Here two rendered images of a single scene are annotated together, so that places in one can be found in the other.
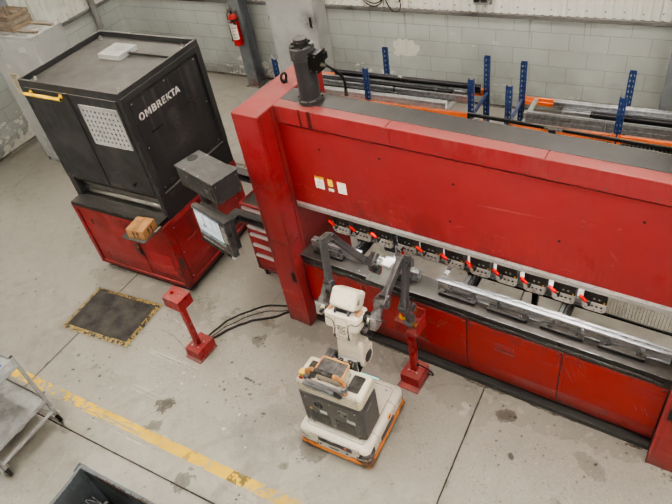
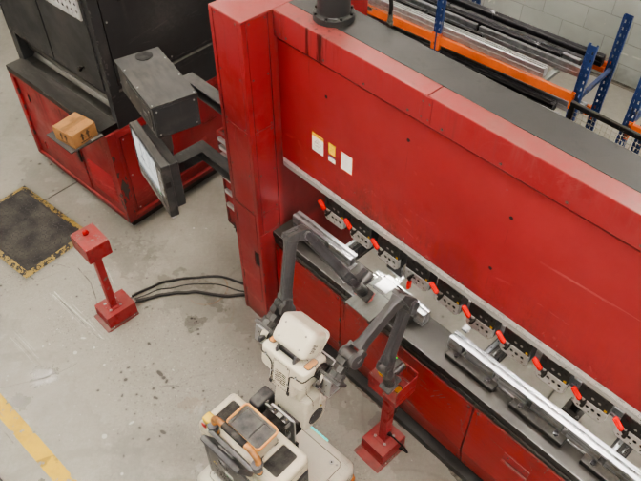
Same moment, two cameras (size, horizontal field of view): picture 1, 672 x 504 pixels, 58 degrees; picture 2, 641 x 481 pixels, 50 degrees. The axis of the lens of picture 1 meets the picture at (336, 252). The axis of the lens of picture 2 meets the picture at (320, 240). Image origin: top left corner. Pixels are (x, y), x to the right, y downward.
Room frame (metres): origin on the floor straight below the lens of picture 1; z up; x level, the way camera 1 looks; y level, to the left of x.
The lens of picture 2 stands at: (1.19, -0.32, 3.88)
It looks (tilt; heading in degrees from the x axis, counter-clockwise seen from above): 47 degrees down; 7
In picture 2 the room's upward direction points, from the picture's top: straight up
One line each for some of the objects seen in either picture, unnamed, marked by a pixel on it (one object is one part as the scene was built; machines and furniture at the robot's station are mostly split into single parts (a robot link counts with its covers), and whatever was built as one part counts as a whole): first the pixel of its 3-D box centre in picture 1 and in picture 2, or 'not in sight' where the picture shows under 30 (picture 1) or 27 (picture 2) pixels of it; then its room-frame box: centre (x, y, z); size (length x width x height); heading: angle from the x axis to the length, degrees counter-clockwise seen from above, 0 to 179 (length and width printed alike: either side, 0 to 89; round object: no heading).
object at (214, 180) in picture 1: (219, 209); (167, 141); (4.04, 0.86, 1.53); 0.51 x 0.25 x 0.85; 39
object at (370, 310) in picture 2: (382, 272); (374, 298); (3.51, -0.34, 1.00); 0.26 x 0.18 x 0.01; 140
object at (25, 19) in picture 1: (18, 19); not in sight; (8.18, 3.36, 2.05); 0.88 x 0.33 x 0.20; 54
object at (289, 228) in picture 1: (304, 205); (297, 163); (4.38, 0.20, 1.15); 0.85 x 0.25 x 2.30; 140
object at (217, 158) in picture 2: (244, 223); (206, 167); (4.25, 0.73, 1.18); 0.40 x 0.24 x 0.07; 50
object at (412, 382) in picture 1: (413, 375); (380, 444); (3.15, -0.45, 0.06); 0.25 x 0.20 x 0.12; 140
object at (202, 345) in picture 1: (188, 323); (103, 277); (3.94, 1.46, 0.41); 0.25 x 0.20 x 0.83; 140
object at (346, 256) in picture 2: (336, 249); (323, 240); (3.98, -0.01, 0.92); 0.50 x 0.06 x 0.10; 50
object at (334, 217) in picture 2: (343, 223); (340, 210); (3.89, -0.11, 1.26); 0.15 x 0.09 x 0.17; 50
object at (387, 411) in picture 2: (412, 348); (387, 413); (3.17, -0.47, 0.39); 0.05 x 0.05 x 0.54; 50
